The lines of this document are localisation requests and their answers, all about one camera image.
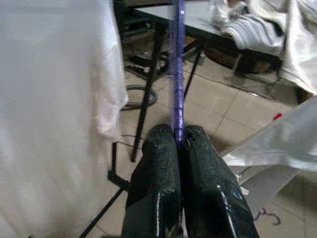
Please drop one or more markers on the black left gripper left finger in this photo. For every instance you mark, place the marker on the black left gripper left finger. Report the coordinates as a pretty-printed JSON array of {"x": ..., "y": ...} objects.
[{"x": 156, "y": 186}]

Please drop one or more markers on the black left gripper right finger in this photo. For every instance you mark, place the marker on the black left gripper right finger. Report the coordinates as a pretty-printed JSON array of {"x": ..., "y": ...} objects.
[{"x": 210, "y": 193}]

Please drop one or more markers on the blue plastic clothes hanger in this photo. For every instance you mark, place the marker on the blue plastic clothes hanger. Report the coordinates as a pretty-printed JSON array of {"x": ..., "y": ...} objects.
[{"x": 178, "y": 74}]

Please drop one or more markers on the white T-shirt with small print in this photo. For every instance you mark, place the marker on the white T-shirt with small print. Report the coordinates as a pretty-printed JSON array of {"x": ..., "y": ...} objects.
[{"x": 49, "y": 111}]

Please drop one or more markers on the red plastic clothes hanger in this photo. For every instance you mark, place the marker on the red plastic clothes hanger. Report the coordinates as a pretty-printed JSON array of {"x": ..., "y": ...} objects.
[{"x": 278, "y": 116}]

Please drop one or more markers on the black clothes rack stand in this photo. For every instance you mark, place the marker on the black clothes rack stand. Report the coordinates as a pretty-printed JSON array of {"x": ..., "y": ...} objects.
[{"x": 146, "y": 104}]

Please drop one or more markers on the plain white T-shirt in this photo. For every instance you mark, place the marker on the plain white T-shirt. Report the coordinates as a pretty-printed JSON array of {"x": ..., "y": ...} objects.
[{"x": 284, "y": 148}]

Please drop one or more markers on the grey striped white towel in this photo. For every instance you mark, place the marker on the grey striped white towel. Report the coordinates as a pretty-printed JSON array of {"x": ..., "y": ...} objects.
[{"x": 247, "y": 32}]

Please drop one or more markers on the cream white cloth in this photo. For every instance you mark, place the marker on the cream white cloth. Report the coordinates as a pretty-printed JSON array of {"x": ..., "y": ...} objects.
[{"x": 302, "y": 49}]

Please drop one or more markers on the white table with black legs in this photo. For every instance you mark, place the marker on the white table with black legs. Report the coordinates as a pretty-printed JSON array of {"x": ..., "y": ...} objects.
[{"x": 158, "y": 11}]

